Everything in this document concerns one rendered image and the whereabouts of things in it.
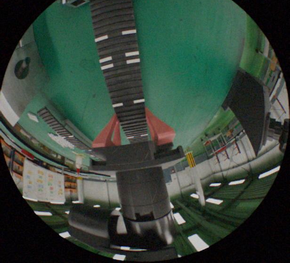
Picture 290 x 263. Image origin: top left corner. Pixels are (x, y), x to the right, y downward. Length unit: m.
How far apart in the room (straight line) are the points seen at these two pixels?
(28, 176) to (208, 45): 3.14
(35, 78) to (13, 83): 0.04
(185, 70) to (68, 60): 0.20
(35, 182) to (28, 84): 2.95
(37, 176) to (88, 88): 2.99
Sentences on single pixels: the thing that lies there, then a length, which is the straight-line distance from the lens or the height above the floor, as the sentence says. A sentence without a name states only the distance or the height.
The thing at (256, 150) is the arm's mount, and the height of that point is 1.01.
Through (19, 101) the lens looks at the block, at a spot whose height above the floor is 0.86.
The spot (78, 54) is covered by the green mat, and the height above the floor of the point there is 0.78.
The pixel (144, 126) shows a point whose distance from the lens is 0.18.
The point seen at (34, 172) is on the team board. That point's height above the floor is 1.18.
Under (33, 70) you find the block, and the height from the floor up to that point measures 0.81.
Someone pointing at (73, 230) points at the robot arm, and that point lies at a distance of 0.15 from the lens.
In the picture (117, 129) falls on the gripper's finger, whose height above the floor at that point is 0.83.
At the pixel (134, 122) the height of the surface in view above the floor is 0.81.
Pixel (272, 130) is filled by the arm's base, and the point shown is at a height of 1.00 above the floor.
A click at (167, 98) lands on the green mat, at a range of 0.19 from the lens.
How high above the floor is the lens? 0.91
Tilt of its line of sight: 39 degrees down
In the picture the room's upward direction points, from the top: 168 degrees clockwise
